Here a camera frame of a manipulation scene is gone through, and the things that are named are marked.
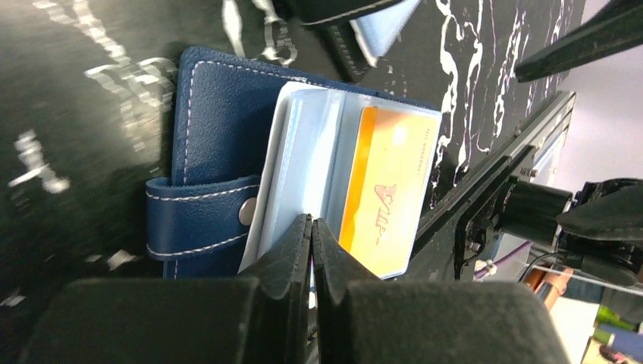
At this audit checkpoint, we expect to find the black card holder open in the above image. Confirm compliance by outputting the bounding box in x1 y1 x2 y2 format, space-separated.
285 0 420 83

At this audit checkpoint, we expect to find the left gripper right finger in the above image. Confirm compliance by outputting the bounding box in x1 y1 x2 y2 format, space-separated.
312 219 568 363

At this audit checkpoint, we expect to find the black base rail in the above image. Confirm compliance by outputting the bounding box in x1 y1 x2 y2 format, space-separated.
401 91 577 281

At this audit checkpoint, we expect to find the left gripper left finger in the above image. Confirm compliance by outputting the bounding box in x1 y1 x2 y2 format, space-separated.
20 215 312 363

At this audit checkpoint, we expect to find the navy blue card holder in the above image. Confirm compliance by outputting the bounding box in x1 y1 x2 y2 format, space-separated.
146 47 440 279

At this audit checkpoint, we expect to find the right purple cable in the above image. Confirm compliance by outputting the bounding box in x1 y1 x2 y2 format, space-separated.
474 240 534 278

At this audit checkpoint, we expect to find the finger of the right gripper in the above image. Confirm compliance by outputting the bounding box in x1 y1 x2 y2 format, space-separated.
556 178 642 246
514 0 642 83

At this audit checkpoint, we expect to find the orange VIP card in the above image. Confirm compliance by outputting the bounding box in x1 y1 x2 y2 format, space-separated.
338 106 441 278

